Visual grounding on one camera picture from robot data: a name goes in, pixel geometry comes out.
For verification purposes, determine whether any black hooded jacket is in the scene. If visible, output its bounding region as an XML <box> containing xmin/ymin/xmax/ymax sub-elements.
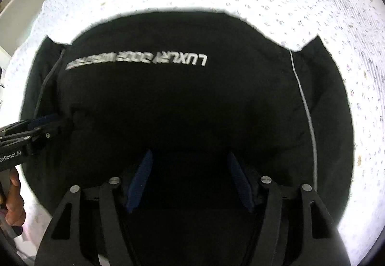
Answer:
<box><xmin>19</xmin><ymin>7</ymin><xmax>356</xmax><ymax>266</ymax></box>

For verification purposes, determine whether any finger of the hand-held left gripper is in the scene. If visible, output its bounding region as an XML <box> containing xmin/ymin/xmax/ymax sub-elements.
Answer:
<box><xmin>0</xmin><ymin>113</ymin><xmax>61</xmax><ymax>137</ymax></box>
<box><xmin>0</xmin><ymin>119</ymin><xmax>74</xmax><ymax>148</ymax></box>

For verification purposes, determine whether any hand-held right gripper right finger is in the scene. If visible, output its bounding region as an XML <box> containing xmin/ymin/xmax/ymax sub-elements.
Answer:
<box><xmin>226</xmin><ymin>151</ymin><xmax>343</xmax><ymax>266</ymax></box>

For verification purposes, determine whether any person's left hand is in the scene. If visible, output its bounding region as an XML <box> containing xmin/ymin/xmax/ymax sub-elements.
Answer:
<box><xmin>1</xmin><ymin>168</ymin><xmax>27</xmax><ymax>228</ymax></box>

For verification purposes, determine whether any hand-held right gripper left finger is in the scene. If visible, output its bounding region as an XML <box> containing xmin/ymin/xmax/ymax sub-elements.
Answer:
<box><xmin>34</xmin><ymin>149</ymin><xmax>154</xmax><ymax>266</ymax></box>

